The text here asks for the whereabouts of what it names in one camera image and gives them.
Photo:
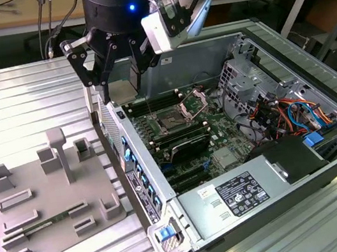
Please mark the silver CPU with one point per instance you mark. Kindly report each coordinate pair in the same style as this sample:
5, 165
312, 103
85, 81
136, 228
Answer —
120, 84

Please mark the gray parts rack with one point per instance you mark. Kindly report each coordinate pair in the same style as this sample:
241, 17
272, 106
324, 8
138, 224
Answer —
54, 197

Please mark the black RAM slot bank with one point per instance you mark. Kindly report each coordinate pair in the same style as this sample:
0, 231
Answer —
164, 99
179, 134

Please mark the black fan shroud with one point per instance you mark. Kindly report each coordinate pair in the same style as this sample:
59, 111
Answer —
290, 157

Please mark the silver chipset heatsink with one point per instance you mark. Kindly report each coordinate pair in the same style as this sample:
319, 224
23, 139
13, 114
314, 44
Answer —
228, 158

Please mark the blue case latch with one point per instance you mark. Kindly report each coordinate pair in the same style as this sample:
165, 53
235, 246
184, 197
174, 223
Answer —
166, 233

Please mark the gray power supply unit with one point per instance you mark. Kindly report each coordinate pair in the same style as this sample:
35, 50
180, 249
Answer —
200, 221

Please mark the green RAM stick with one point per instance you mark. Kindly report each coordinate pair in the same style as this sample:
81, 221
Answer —
58, 219

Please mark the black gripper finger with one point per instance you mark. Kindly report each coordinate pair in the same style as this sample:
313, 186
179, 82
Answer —
81, 66
135, 60

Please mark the large blue drive latch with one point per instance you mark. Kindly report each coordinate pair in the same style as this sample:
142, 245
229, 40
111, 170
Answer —
314, 139

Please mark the thin locking lever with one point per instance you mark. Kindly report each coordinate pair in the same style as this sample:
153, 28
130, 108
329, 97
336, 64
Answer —
148, 105

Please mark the brown cardboard carton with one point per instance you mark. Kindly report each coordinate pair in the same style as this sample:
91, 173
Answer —
331, 14

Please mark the black expansion slot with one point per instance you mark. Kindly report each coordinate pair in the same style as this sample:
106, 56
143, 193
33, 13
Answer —
192, 182
186, 173

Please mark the black expansion card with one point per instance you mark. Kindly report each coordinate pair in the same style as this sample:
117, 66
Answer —
188, 150

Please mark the green motherboard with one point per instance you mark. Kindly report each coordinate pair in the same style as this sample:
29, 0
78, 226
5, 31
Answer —
221, 130

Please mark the open PC case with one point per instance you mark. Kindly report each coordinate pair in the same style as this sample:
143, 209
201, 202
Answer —
149, 168

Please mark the metal drive cage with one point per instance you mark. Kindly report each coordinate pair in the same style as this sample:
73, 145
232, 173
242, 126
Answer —
246, 87

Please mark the CPU socket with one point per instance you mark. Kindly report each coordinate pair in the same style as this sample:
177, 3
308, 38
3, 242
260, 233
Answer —
169, 120

